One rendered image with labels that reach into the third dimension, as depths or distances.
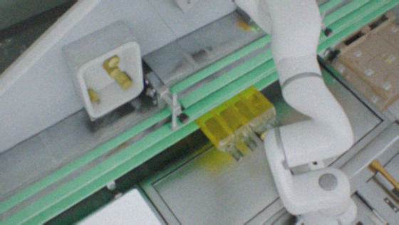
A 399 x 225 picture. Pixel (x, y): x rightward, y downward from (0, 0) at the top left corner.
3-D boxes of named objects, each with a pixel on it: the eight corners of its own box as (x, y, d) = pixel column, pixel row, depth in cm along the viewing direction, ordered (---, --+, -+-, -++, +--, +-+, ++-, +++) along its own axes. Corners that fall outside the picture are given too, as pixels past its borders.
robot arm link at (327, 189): (336, 145, 90) (276, 160, 94) (330, 105, 73) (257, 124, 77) (355, 211, 82) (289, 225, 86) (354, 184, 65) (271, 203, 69)
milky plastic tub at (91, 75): (78, 100, 110) (92, 120, 107) (60, 48, 91) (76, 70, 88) (129, 73, 117) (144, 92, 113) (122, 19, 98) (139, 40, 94)
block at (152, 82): (144, 94, 119) (156, 110, 116) (142, 75, 111) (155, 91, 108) (153, 89, 120) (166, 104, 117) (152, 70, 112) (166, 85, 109)
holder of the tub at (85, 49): (81, 107, 115) (93, 126, 112) (60, 47, 92) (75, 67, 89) (130, 82, 121) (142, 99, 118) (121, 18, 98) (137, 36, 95)
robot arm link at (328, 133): (265, 83, 74) (281, 152, 67) (334, 63, 70) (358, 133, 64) (277, 111, 86) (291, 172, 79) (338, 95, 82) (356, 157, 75)
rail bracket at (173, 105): (157, 112, 118) (180, 142, 112) (155, 80, 104) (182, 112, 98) (164, 108, 119) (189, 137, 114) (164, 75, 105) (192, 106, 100)
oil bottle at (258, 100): (223, 85, 134) (263, 128, 125) (224, 75, 129) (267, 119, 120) (235, 77, 136) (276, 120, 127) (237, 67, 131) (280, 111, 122)
